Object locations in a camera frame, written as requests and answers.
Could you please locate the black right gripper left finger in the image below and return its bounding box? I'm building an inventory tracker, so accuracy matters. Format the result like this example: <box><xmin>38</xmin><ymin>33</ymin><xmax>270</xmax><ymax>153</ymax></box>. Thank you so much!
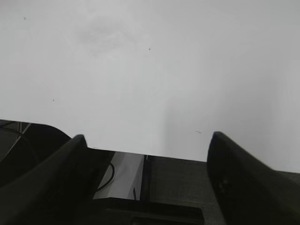
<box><xmin>0</xmin><ymin>135</ymin><xmax>100</xmax><ymax>225</ymax></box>

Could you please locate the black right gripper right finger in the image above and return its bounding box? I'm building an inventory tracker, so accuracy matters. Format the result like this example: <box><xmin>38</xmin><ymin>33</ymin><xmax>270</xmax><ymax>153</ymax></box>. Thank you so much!
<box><xmin>207</xmin><ymin>131</ymin><xmax>300</xmax><ymax>225</ymax></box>

